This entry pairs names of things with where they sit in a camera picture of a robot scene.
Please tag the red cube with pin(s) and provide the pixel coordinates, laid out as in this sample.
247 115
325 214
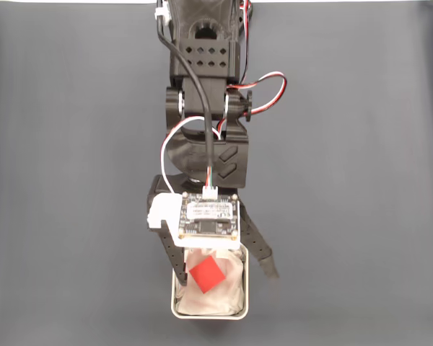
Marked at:
207 274

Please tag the beige square box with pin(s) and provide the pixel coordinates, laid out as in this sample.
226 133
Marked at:
247 288

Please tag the white cloth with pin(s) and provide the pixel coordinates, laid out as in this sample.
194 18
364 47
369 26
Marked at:
216 301

